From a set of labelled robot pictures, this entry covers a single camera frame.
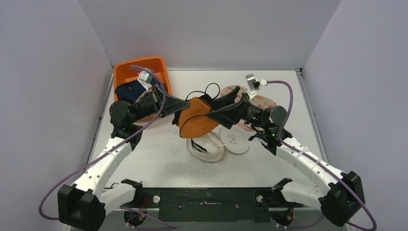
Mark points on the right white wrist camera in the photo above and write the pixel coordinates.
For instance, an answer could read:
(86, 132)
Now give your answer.
(254, 85)

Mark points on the carrot print bra case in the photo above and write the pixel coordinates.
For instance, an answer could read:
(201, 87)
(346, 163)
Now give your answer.
(260, 101)

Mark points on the white bra black trim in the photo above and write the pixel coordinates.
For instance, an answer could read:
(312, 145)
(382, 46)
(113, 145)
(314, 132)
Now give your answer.
(198, 147)

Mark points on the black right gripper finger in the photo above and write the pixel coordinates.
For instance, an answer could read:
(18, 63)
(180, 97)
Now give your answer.
(229, 115)
(228, 95)

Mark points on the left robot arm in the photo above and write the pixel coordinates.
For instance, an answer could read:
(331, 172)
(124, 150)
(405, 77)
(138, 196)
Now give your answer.
(84, 204)

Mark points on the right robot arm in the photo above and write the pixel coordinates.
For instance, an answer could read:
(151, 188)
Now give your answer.
(338, 195)

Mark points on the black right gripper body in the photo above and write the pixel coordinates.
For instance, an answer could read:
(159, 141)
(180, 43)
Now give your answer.
(240, 109)

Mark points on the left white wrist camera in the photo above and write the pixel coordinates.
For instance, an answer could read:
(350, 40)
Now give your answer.
(146, 79)

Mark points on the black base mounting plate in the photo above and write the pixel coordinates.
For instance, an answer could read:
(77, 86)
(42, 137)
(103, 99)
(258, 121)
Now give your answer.
(212, 204)

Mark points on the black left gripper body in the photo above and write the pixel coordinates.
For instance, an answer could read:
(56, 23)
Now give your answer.
(146, 108)

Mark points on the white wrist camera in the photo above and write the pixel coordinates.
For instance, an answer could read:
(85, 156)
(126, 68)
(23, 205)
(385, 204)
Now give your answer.
(146, 79)
(254, 85)

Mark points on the white mesh laundry bag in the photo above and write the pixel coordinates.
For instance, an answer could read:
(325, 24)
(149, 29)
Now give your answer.
(218, 143)

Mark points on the navy blue garment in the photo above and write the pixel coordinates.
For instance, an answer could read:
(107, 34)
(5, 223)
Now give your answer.
(129, 92)

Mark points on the orange plastic bin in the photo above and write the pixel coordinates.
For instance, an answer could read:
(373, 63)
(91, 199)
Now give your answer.
(129, 71)

